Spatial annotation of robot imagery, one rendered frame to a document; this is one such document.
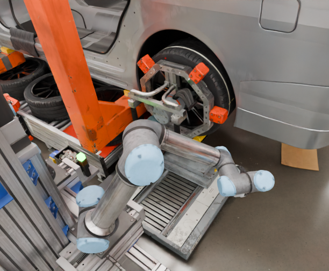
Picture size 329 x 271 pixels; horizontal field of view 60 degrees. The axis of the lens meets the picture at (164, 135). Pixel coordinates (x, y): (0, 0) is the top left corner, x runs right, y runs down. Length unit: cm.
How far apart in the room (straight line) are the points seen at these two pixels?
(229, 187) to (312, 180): 167
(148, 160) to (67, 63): 109
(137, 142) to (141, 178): 11
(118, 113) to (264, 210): 134
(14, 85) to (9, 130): 242
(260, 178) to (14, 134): 90
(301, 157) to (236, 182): 181
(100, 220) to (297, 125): 115
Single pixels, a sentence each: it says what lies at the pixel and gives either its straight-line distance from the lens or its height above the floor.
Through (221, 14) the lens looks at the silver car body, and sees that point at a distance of 159.
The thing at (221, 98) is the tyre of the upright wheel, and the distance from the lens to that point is 180.
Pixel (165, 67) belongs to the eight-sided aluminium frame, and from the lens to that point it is 181.
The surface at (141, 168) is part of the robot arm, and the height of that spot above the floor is 135.
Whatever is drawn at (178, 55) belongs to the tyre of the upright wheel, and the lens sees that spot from 182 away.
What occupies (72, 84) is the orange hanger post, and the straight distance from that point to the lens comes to 184.
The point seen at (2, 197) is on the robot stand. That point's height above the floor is 120.
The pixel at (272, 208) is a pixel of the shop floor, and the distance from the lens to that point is 243.
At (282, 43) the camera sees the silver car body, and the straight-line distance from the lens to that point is 152.
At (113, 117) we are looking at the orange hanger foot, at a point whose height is 68.
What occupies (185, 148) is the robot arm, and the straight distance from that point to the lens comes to 104.
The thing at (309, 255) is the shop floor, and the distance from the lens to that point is 229.
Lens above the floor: 195
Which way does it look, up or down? 41 degrees down
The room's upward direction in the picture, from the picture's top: 7 degrees counter-clockwise
